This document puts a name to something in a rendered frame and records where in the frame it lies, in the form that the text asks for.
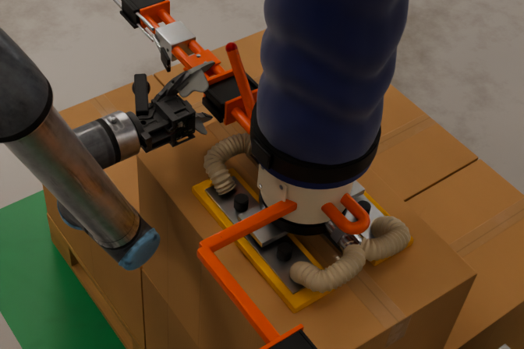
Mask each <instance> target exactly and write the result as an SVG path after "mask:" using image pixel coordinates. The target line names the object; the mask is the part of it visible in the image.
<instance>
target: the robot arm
mask: <svg viewBox="0 0 524 349"><path fill-rule="evenodd" d="M214 64H215V62H214V61H209V62H206V63H204V64H201V65H198V66H195V67H193V68H191V69H189V70H187V71H184V72H182V73H180V74H179V75H177V76H176V77H174V78H173V79H171V80H170V81H169V82H168V83H167V84H166V85H165V86H164V88H163V89H162V90H161V91H160V92H159V93H158V94H157V95H156V96H155V97H154V99H152V100H151V103H149V102H148V94H149V93H150V84H149V83H148V81H147V75H146V74H145V73H141V74H135V75H134V82H133V85H132V91H133V93H134V95H135V105H136V114H134V113H133V112H131V111H128V112H126V113H124V112H123V111H116V112H113V113H111V114H109V115H105V116H104V117H102V118H99V119H97V120H94V121H92V122H89V123H87V124H85V125H81V126H80V127H77V128H75V129H71V128H70V127H69V125H68V124H67V123H66V121H65V120H64V119H63V117H62V116H61V115H60V114H59V113H58V111H57V110H56V109H55V107H54V106H53V91H52V88H51V85H50V83H49V82H48V80H47V78H46V77H45V76H44V74H43V73H42V72H41V70H40V69H39V68H38V67H37V66H36V64H35V63H34V62H33V61H32V60H31V59H30V58H29V57H28V55H27V54H26V53H25V52H24V51H23V50H22V49H21V48H20V47H19V45H18V44H17V43H16V42H15V41H14V40H13V39H12V38H11V37H10V36H9V35H8V34H7V33H6V32H5V31H4V30H3V29H2V28H1V27H0V143H1V144H3V143H4V144H5V146H6V147H7V148H8V149H9V150H10V151H11V152H12V153H13V154H14V155H15V156H16V157H17V158H18V159H19V160H20V161H21V162H22V163H23V164H24V165H25V166H26V167H27V168H28V169H29V171H30V172H31V173H32V174H33V175H34V176H35V177H36V178H37V179H38V180H39V181H40V182H41V183H42V184H43V185H44V186H45V187H46V188H47V189H48V190H49V191H50V192H51V194H52V195H53V196H54V197H55V198H56V199H57V207H58V211H59V213H60V215H61V218H62V220H63V221H64V222H65V223H66V224H67V225H68V226H70V227H71V228H74V229H77V230H81V231H85V232H86V233H87V234H88V235H89V236H90V237H91V238H92V239H93V240H94V241H96V242H97V243H98V244H99V245H100V246H101V247H102V248H103V249H104V250H105V251H106V252H107V253H108V254H109V255H110V256H111V257H112V258H113V259H114V260H115V261H116V262H117V263H118V264H119V266H122V267H123V268H124V269H125V270H135V269H137V268H139V267H141V266H142V265H143V264H144V263H145V262H147V260H148V259H149V258H150V257H151V256H152V255H153V254H154V253H155V252H156V250H157V248H158V246H159V243H160V235H159V233H157V232H156V231H155V228H154V227H151V226H150V225H149V224H148V223H147V222H146V221H145V220H144V219H143V218H142V217H141V216H140V215H139V213H138V212H137V211H136V210H135V208H134V207H133V206H132V205H130V204H129V202H128V201H127V200H126V198H125V197H124V196H123V194H122V193H121V192H120V191H119V190H118V188H117V187H116V186H115V184H114V183H113V182H112V180H111V179H110V178H109V177H108V176H107V174H106V173H105V172H104V170H103V169H105V168H107V167H110V166H112V165H114V164H117V163H118V162H121V161H123V160H126V159H128V158H130V157H133V156H135V155H137V154H138V153H139V152H140V148H142V149H143V150H144V151H145V153H148V152H150V151H152V150H155V149H157V148H158V147H161V146H164V145H165V144H168V143H169V144H170V145H171V146H172V147H174V146H178V145H179V144H181V143H184V142H186V141H188V140H190V139H193V138H195V135H194V134H193V133H194V132H195V130H197V131H198V132H199V133H201V134H204V135H206V134H207V130H206V129H205V127H204V124H203V123H205V122H207V121H210V120H211V119H212V118H213V117H212V116H211V115H208V114H206V113H204V112H200V113H196V111H195V110H194V109H193V108H192V105H191V104H190V103H189V102H188V101H187V100H183V99H182V98H181V97H188V96H189V95H190V94H191V93H192V92H193V91H197V92H201V93H203V92H205V91H206V90H207V89H208V87H209V83H208V81H207V78H206V76H205V75H204V73H205V72H206V71H208V70H209V69H210V68H211V67H212V66H213V65H214ZM177 93H179V95H180V96H181V97H180V96H179V95H178V94H177ZM186 136H188V137H189V138H187V139H184V140H183V141H181V142H177V140H179V139H182V138H184V137H186Z"/></svg>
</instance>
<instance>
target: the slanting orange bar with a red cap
mask: <svg viewBox="0 0 524 349"><path fill-rule="evenodd" d="M225 50H226V51H227V54H228V58H229V61H230V63H231V66H232V71H233V73H234V76H235V80H236V82H237V85H238V88H239V92H240V94H241V97H242V99H243V104H244V107H245V109H246V113H247V116H248V117H249V118H250V119H251V115H252V110H253V107H254V105H255V101H254V99H253V94H252V91H251V89H250V85H249V82H248V79H247V77H246V73H245V69H244V67H243V63H242V60H241V58H240V55H239V51H238V47H237V45H236V43H234V42H229V43H227V44H226V46H225Z"/></svg>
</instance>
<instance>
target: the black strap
mask: <svg viewBox="0 0 524 349"><path fill-rule="evenodd" d="M380 137H381V126H380V128H379V131H378V133H377V136H376V138H375V140H374V143H373V144H372V146H371V147H370V148H369V149H368V151H367V152H366V153H365V154H364V155H362V156H361V157H359V158H358V159H355V160H351V161H349V162H345V163H343V164H334V165H327V164H316V163H310V162H306V161H302V160H298V159H296V158H294V157H291V156H289V155H288V154H286V153H283V152H281V151H280V150H278V149H276V148H275V147H273V146H272V145H271V144H270V143H269V142H268V140H267V139H266V137H265V136H264V134H263V133H262V132H261V130H260V128H259V125H258V123H257V102H256V103H255V105H254V107H253V110H252V115H251V123H250V140H251V143H252V150H251V152H252V154H253V155H254V156H255V158H257V159H258V160H259V162H261V163H262V165H264V166H265V167H266V169H267V170H270V169H271V168H272V169H273V170H274V171H276V172H278V173H279V174H281V175H284V176H285V177H288V178H292V179H294V180H297V181H301V182H308V183H315V184H328V183H334V182H341V181H344V180H347V179H350V178H352V177H355V176H357V175H358V174H360V173H361V172H363V171H364V170H365V169H366V168H367V167H369V165H370V164H371V162H372V161H373V160H374V158H375V155H376V153H377V148H378V144H379V141H380Z"/></svg>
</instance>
